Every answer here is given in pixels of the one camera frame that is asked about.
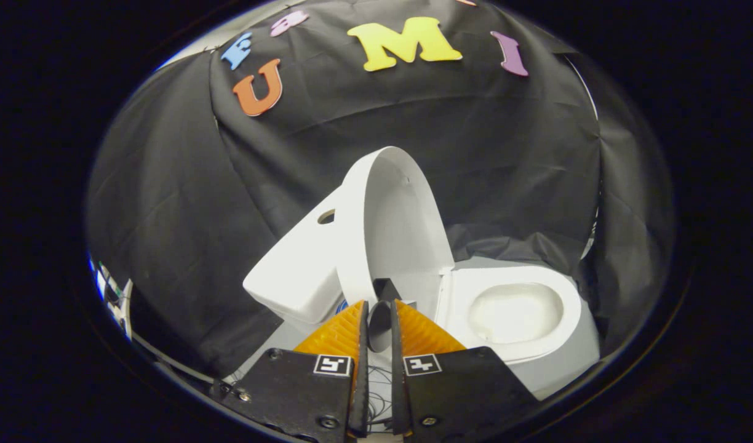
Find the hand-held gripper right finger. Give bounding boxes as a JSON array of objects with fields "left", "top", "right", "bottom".
[{"left": 390, "top": 299, "right": 540, "bottom": 441}]

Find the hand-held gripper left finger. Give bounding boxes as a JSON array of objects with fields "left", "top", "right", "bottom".
[{"left": 210, "top": 300, "right": 371, "bottom": 442}]

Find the black round lid handle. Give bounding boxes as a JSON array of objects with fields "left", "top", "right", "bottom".
[{"left": 367, "top": 278, "right": 403, "bottom": 353}]

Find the white toilet bowl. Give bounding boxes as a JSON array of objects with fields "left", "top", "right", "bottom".
[{"left": 435, "top": 265, "right": 602, "bottom": 401}]

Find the black backdrop cloth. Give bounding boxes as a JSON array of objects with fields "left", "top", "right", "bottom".
[{"left": 84, "top": 0, "right": 675, "bottom": 379}]

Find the thin black cable bundle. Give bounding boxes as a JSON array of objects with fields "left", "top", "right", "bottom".
[{"left": 367, "top": 363, "right": 394, "bottom": 425}]

